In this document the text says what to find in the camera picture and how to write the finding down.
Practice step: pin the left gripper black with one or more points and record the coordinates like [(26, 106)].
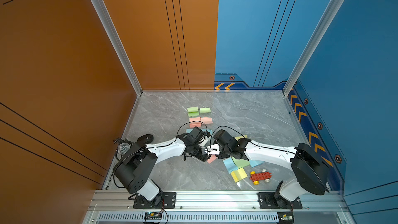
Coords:
[(202, 156)]

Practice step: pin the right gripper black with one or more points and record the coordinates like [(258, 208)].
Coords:
[(221, 156)]

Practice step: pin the torn blue memo page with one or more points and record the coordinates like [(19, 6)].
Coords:
[(208, 130)]

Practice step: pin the pink fanned memo pad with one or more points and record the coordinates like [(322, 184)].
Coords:
[(195, 122)]

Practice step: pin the torn green memo page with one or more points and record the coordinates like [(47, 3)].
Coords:
[(205, 110)]

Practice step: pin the green memo pad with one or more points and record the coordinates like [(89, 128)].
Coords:
[(193, 112), (240, 163)]

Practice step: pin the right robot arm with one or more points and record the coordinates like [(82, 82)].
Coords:
[(310, 170)]

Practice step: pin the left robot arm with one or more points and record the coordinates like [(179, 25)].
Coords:
[(134, 168)]

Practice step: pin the yellow memo pad front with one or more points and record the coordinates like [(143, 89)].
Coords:
[(239, 175)]

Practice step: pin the yellow memo pad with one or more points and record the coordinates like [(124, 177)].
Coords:
[(241, 137), (239, 175)]

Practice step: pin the red toy car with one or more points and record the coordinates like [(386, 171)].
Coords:
[(264, 175)]

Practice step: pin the black computer mouse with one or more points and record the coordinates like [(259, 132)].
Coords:
[(145, 139)]

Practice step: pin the black microphone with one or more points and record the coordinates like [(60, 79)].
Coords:
[(123, 146)]

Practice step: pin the left circuit board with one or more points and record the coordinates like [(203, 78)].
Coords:
[(150, 215)]

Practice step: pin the circuit board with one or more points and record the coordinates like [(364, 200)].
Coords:
[(150, 215), (285, 218)]

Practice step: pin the right circuit board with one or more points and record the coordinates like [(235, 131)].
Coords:
[(285, 218)]

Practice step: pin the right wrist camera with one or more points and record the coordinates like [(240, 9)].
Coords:
[(211, 150)]

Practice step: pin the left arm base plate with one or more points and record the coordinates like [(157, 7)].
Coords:
[(164, 200)]

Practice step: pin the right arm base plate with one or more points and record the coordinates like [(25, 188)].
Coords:
[(271, 200)]

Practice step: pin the aluminium front rail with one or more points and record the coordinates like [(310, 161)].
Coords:
[(215, 207)]

